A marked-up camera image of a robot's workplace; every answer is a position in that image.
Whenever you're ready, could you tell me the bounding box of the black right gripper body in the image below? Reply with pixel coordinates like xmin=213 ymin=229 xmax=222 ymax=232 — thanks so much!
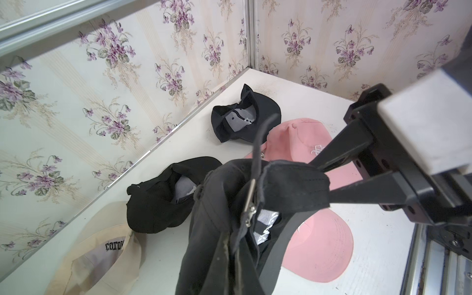
xmin=344 ymin=84 xmax=472 ymax=225

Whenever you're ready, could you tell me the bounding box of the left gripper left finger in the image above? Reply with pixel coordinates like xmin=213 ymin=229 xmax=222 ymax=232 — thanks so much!
xmin=200 ymin=233 xmax=236 ymax=295

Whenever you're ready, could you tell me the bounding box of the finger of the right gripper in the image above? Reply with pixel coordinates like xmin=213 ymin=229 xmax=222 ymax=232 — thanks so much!
xmin=329 ymin=172 xmax=416 ymax=205
xmin=309 ymin=119 xmax=374 ymax=172

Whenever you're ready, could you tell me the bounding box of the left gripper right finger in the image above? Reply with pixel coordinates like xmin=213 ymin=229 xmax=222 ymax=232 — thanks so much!
xmin=236 ymin=243 xmax=264 ymax=295

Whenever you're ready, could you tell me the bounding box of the pink cap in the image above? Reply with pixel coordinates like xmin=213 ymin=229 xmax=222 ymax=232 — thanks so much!
xmin=282 ymin=209 xmax=354 ymax=283
xmin=261 ymin=118 xmax=362 ymax=190

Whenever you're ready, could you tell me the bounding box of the dark grey baseball cap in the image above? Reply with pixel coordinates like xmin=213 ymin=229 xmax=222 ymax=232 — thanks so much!
xmin=175 ymin=115 xmax=330 ymax=295

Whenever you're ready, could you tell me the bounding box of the black cap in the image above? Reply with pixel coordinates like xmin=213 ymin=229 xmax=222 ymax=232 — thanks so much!
xmin=211 ymin=84 xmax=281 ymax=143
xmin=127 ymin=156 xmax=222 ymax=234

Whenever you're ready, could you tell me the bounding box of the beige cap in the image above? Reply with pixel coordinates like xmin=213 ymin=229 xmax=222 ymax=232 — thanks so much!
xmin=45 ymin=201 xmax=142 ymax=295

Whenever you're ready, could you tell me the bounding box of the aluminium rail frame front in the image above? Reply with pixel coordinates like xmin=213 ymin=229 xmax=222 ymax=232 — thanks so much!
xmin=400 ymin=224 xmax=472 ymax=295

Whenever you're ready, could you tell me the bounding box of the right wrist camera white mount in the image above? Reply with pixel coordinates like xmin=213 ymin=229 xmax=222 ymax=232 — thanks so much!
xmin=377 ymin=70 xmax=472 ymax=175

